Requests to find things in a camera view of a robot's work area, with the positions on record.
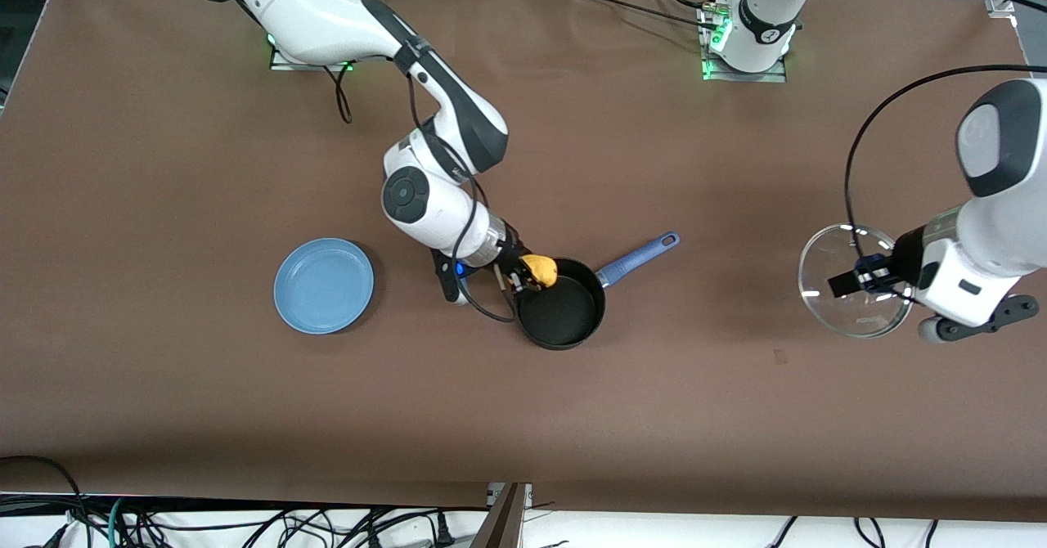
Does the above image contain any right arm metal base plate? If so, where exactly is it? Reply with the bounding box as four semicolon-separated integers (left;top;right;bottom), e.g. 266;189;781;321
268;31;357;73

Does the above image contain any black pot with blue handle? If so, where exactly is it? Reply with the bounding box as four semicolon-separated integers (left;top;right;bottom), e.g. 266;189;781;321
515;232;681;351

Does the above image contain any black looped cable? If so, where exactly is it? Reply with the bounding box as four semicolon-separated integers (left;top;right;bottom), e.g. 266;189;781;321
0;454;91;548

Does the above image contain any grey metal beam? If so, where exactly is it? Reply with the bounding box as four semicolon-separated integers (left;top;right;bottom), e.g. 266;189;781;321
470;483;532;548

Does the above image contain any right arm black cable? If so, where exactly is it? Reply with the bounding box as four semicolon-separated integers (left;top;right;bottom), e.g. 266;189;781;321
327;64;518;324

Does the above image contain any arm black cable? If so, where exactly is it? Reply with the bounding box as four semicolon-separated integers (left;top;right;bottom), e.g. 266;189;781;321
327;64;518;324
844;64;1047;303

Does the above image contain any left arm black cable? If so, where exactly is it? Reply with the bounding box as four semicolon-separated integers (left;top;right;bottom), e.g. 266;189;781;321
844;64;1047;303

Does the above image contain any blue round plate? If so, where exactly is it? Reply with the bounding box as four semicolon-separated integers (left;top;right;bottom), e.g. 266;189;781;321
273;238;375;335

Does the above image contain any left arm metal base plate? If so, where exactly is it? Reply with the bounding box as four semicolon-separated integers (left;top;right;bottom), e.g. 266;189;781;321
699;0;789;83

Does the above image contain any brown table cover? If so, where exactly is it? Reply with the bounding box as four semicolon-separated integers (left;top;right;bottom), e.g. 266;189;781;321
0;0;1047;524

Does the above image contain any glass lid with blue knob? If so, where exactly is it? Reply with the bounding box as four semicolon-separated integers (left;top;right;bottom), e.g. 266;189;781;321
798;222;914;339

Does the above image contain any yellow potato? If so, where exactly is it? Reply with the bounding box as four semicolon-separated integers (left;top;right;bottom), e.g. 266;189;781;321
521;254;559;289

